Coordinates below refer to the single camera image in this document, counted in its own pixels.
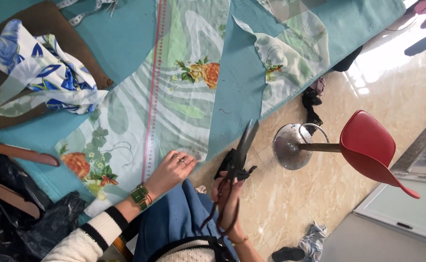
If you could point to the person's right fingers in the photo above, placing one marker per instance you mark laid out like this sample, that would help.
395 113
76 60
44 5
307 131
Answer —
223 183

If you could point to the pink fabric scrap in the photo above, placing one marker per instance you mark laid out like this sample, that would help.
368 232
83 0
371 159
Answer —
320 86

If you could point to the black shoe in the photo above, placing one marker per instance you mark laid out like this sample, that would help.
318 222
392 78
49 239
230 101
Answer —
288 254

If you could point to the black plastic bag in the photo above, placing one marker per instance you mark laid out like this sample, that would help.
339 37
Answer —
27 236

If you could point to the white blue floral fabric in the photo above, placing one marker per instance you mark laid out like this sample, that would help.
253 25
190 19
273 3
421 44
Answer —
53 69

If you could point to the white cabinet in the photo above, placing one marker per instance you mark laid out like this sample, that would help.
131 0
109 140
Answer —
402 207

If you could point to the white fabric scrap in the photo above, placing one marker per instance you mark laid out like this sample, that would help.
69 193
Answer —
98 208

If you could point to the white measuring tape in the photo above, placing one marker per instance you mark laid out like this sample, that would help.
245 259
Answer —
84 14

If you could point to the brown wooden chair rail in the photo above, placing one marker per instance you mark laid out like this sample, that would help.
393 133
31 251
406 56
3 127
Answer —
9 196
20 153

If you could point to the green gold wrist watch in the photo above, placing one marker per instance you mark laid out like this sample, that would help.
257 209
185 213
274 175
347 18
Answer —
139 196

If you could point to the large green floral fabric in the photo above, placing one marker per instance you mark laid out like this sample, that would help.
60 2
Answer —
187 105

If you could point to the black fabric scraps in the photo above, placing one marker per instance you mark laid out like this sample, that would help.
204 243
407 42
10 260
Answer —
312 105

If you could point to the black tailor scissors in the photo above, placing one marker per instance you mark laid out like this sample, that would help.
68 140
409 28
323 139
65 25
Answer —
240 153

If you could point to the person's left fingers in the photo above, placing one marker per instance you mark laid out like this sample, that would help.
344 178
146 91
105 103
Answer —
182 162

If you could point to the clear ruler with red edge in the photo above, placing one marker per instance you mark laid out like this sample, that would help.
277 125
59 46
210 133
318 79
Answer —
155 91

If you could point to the red bar stool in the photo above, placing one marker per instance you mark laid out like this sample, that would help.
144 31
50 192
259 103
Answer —
365 145

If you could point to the person's blue denim trousers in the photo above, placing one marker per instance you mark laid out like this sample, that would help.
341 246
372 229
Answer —
169 222

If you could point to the person's left hand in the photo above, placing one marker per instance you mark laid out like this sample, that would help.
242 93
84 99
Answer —
165 174

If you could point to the teal table cloth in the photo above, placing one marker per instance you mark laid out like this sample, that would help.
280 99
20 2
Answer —
125 40

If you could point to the small green floral fabric piece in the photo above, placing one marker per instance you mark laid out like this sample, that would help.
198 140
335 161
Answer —
289 58

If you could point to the grey crumpled cloth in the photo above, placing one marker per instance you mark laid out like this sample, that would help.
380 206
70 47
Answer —
313 242

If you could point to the person's right hand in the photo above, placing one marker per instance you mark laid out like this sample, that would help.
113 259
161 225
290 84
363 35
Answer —
230 211

